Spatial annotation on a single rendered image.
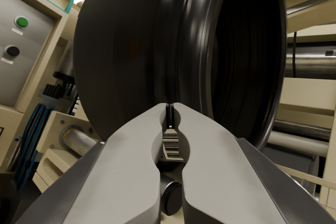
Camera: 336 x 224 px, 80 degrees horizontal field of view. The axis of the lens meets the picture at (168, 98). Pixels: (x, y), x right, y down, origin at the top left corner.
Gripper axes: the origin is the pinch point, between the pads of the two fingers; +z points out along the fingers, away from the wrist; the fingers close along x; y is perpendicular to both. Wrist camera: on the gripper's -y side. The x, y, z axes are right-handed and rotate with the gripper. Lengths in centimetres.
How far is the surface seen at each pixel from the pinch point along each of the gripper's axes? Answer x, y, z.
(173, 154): 0.2, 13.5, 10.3
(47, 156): -28.3, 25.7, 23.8
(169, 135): -0.3, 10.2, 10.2
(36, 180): -30.3, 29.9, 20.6
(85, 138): -18.7, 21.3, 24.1
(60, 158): -23.6, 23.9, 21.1
